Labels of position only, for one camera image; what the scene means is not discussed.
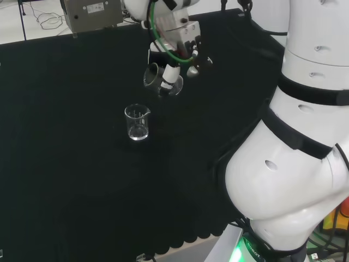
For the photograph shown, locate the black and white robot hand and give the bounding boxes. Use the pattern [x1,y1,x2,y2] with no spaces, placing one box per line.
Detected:
[147,20,213,97]

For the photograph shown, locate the clear glass beaker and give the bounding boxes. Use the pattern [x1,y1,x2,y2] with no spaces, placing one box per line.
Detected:
[124,103,151,141]
[143,62,184,97]

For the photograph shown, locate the grey metal equipment box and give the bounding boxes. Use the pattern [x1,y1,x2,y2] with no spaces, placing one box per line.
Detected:
[59,0,124,39]

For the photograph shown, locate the black bench cloth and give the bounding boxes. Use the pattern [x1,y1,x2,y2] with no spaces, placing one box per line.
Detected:
[0,8,286,262]

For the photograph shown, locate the yellow stop button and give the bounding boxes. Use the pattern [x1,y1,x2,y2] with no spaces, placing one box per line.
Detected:
[321,196,349,236]

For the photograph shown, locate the thin grey floor cable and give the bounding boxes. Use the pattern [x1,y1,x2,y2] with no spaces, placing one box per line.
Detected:
[26,0,66,30]

